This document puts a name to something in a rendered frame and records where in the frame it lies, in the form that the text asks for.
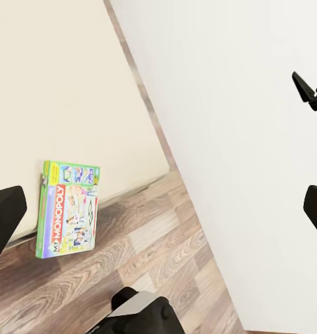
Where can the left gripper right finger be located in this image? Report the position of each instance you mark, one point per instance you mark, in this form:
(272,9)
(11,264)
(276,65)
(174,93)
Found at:
(310,204)

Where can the bed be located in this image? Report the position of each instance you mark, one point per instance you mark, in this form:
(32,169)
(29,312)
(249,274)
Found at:
(67,94)

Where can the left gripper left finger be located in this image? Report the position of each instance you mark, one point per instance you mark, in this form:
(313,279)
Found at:
(13,207)

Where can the board game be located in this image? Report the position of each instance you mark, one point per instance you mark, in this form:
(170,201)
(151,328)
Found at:
(68,209)

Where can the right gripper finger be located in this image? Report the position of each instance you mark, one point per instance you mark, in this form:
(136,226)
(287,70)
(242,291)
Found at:
(306,91)

